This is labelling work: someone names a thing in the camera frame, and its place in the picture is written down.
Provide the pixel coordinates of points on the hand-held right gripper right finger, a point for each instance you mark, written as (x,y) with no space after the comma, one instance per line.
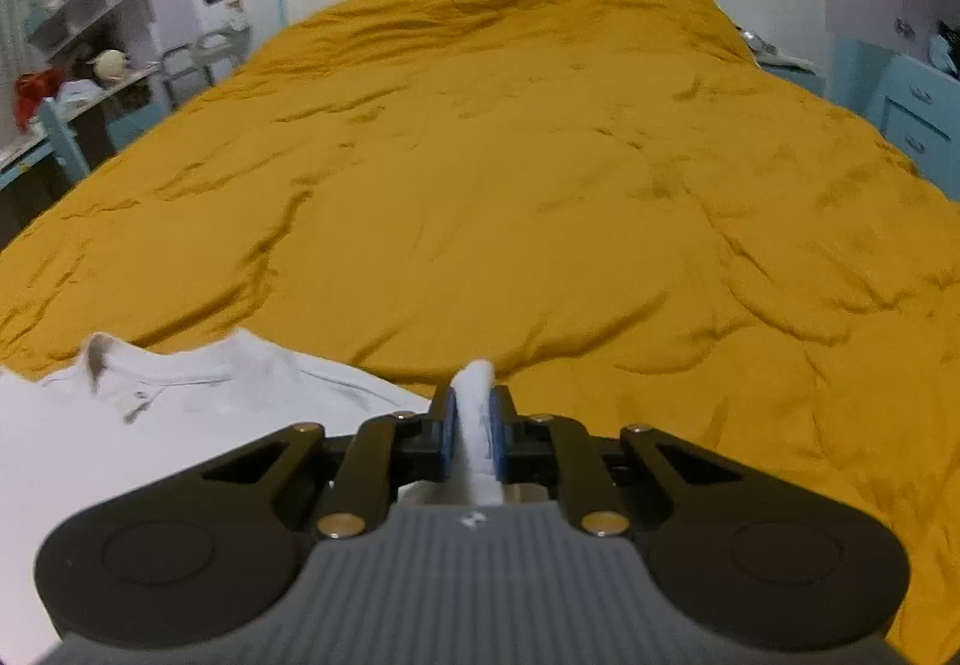
(501,432)

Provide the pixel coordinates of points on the grey trolley cart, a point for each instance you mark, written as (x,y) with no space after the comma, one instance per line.
(206,61)

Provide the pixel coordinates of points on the blue and white desk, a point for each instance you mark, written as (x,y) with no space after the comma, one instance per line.
(82,117)

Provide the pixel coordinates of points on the red bag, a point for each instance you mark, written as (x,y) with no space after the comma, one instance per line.
(37,95)

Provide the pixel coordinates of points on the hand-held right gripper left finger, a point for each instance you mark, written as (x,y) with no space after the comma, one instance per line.
(448,432)

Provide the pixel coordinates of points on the blue nightstand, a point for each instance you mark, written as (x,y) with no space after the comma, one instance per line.
(784,68)

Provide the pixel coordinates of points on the blue drawer cabinet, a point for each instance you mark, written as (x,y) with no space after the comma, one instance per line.
(919,110)

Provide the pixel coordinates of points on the blue chair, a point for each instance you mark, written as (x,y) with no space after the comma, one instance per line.
(64,140)

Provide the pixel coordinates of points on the mustard yellow blanket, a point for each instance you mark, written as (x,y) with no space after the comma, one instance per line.
(540,185)

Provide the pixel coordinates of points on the white printed sweatshirt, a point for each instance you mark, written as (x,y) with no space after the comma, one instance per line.
(187,440)

